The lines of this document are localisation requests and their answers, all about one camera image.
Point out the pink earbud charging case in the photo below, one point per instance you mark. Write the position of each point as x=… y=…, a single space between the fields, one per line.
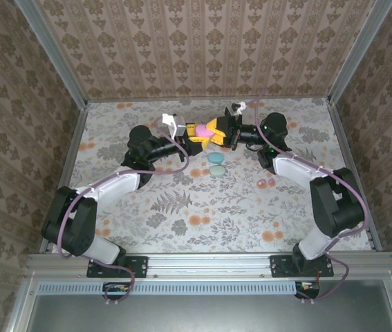
x=203 y=130

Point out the blue earbud charging case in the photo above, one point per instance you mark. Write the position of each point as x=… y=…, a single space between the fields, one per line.
x=215 y=158

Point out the mint green earbud charging case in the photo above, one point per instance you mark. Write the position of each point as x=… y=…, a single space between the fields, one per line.
x=217 y=171

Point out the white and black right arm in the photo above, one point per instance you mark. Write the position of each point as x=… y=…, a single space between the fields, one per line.
x=337 y=204

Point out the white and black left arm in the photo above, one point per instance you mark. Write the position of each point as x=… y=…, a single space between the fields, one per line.
x=74 y=224

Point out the small controller board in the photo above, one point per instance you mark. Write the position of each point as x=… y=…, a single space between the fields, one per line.
x=116 y=290
x=308 y=288

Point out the grey metal sheet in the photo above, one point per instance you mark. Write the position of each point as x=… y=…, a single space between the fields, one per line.
x=216 y=313

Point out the aluminium table back rail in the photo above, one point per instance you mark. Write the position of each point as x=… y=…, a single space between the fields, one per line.
x=147 y=100

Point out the aluminium table side rail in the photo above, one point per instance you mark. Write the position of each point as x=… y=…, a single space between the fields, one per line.
x=72 y=152
x=347 y=155

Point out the aluminium frame post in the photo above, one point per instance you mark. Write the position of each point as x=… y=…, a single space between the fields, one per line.
x=50 y=52
x=358 y=48

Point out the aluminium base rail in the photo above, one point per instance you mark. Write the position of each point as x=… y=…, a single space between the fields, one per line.
x=209 y=264

